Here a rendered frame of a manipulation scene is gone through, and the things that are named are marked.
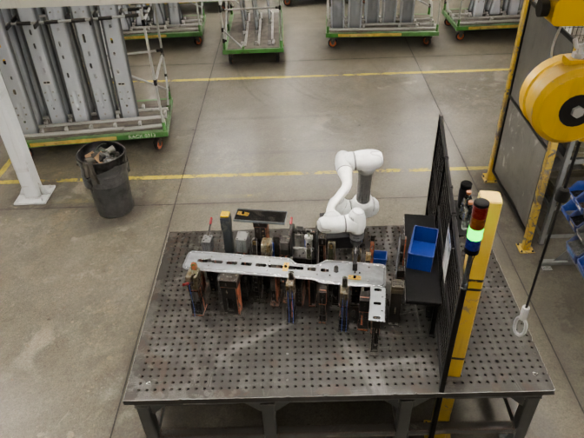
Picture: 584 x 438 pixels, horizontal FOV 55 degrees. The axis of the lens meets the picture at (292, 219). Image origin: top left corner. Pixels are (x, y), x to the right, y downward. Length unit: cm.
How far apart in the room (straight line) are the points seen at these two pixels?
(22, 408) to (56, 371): 36
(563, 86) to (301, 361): 280
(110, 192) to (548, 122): 524
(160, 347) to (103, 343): 118
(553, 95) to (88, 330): 445
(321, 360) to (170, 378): 94
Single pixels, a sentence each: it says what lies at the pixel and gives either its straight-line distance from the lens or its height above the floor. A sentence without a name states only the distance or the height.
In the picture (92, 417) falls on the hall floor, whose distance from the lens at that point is 450.
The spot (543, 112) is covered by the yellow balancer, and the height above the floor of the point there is 307.
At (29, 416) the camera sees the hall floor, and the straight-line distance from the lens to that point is 470.
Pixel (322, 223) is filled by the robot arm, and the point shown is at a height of 149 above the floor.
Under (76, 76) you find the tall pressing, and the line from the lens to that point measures 744.
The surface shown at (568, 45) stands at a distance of 500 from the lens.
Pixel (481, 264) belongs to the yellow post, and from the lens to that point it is 297.
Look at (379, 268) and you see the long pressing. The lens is 376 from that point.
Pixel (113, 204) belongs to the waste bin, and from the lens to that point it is 609.
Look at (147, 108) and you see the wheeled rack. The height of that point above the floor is 31.
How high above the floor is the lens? 354
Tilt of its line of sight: 37 degrees down
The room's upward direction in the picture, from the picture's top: 2 degrees counter-clockwise
